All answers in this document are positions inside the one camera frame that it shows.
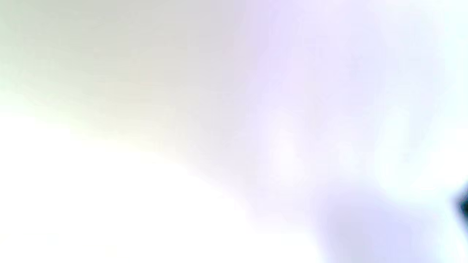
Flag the blue leaf print pillowcase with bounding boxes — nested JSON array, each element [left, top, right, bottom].
[[227, 0, 468, 263]]

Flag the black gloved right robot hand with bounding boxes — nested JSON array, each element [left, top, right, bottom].
[[455, 181, 468, 234]]

